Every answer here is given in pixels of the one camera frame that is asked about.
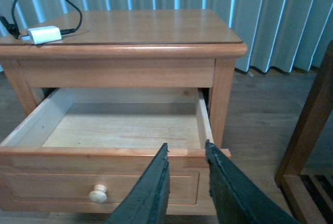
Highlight wooden drawer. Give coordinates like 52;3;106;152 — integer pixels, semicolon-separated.
1;88;215;215

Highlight wooden nightstand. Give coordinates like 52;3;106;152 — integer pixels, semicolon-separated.
1;9;248;146

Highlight white charger adapter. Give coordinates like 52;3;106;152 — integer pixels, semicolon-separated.
20;26;62;45

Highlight pale green curtain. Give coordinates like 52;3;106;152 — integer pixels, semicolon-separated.
1;0;332;72

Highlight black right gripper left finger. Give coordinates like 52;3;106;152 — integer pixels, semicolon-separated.
105;143;170;223

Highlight black charger cable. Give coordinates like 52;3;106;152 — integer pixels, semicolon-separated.
0;0;83;40

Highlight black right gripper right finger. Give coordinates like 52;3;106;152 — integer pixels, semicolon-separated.
205;140;299;223

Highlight dark wooden furniture frame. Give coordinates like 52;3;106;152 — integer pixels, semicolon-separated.
275;43;332;223

